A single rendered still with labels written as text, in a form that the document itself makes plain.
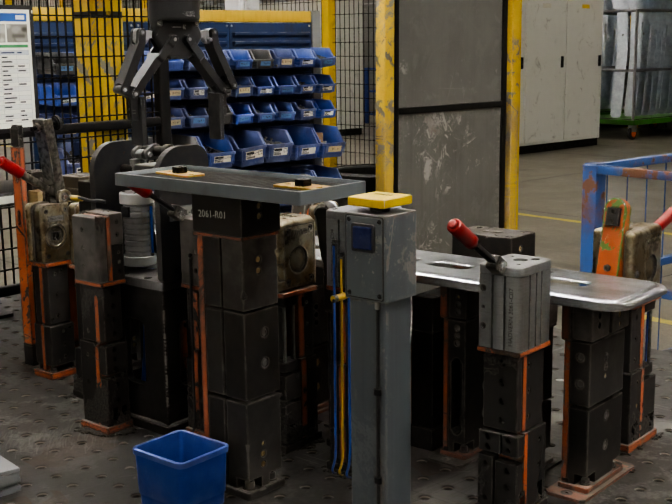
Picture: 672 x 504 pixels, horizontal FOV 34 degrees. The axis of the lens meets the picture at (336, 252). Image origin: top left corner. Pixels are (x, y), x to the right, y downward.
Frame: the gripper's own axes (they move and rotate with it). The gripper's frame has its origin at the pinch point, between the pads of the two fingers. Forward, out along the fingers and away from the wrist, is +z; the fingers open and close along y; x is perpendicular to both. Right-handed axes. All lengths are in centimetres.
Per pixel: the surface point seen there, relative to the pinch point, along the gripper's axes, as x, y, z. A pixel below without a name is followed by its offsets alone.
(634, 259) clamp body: -44, 54, 20
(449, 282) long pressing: -28.7, 28.2, 22.5
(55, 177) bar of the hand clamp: 57, 8, 12
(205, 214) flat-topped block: -10.9, -3.2, 10.6
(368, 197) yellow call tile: -38.4, 3.0, 6.2
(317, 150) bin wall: 222, 213, 32
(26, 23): 119, 33, -19
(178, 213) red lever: 9.7, 5.5, 13.6
